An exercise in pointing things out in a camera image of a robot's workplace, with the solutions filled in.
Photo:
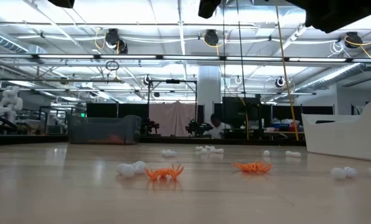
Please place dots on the orange plastic spider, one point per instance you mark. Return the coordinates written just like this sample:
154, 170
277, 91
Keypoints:
252, 167
163, 172

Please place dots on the black background robot arm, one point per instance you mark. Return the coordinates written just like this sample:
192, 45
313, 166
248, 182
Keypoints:
198, 127
149, 126

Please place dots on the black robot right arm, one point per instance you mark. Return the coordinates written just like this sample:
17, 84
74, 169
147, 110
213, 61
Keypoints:
335, 12

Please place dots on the beige curtain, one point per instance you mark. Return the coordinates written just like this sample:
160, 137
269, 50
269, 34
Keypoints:
173, 118

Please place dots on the person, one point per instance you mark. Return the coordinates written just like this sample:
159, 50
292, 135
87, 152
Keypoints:
216, 126

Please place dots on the dark grey plastic bin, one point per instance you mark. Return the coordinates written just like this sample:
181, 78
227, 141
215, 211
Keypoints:
104, 130

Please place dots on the blue storage box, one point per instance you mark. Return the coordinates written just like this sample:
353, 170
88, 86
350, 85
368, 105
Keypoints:
280, 126

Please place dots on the white plastic bin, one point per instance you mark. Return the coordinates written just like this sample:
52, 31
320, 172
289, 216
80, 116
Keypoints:
344, 137

